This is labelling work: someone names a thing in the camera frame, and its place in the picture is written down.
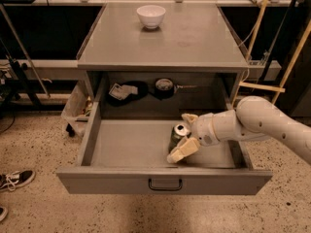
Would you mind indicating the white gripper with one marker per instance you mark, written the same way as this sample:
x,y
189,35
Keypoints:
x,y
204,130

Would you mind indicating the green soda can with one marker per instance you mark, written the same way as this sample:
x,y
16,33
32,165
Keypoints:
x,y
179,131

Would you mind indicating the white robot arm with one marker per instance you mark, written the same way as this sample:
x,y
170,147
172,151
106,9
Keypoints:
x,y
253,117

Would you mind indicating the open grey top drawer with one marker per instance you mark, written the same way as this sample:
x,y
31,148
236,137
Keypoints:
x,y
120,156

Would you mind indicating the black pouch with cards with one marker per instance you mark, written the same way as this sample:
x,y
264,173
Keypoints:
x,y
122,94

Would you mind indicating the grey metal cabinet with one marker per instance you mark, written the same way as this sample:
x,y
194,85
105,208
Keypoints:
x,y
192,46

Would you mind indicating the clear plastic bin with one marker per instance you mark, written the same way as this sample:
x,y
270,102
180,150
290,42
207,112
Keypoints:
x,y
77,109

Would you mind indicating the white ceramic bowl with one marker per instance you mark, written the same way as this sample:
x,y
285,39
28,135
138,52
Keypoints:
x,y
151,16

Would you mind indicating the black tripod stand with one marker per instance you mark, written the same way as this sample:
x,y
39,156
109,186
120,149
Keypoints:
x,y
17,67

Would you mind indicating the black white sneaker upper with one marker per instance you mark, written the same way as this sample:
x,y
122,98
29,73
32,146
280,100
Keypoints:
x,y
16,179

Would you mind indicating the black white sneaker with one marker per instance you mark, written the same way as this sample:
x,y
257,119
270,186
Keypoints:
x,y
3,213
16,179

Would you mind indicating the black white sneaker lower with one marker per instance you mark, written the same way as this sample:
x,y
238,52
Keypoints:
x,y
3,213

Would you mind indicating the black drawer handle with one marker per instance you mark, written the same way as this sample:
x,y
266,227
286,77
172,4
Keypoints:
x,y
165,184

